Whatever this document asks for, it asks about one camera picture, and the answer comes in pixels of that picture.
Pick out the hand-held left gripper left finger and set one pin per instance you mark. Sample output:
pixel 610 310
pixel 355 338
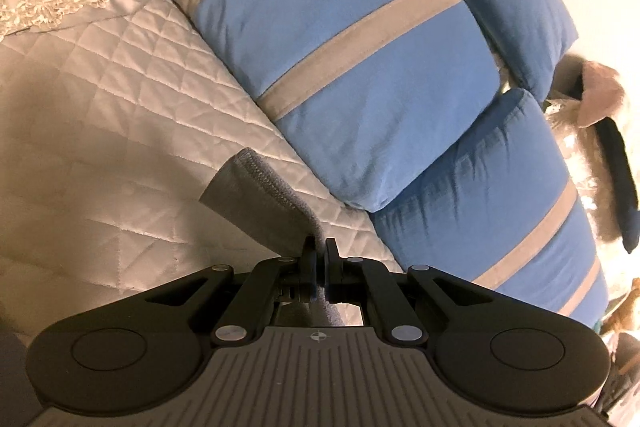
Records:
pixel 311 257

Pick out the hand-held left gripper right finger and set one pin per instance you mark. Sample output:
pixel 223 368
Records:
pixel 330 257

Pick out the grey-blue fleece pants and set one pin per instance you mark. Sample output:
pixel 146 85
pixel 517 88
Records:
pixel 260 197

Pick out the blue pillow with grey stripes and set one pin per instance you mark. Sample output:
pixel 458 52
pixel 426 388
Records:
pixel 475 187
pixel 325 57

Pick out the silver floral cushion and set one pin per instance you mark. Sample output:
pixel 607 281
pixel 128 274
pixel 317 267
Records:
pixel 580 162

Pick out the brown teddy bear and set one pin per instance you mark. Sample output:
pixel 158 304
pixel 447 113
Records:
pixel 627 307

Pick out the dark blue pillow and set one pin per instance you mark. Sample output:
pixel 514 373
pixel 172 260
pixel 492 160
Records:
pixel 625 187

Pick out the pink floral pillowcase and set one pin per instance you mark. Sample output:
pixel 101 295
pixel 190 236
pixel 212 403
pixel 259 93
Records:
pixel 602 92

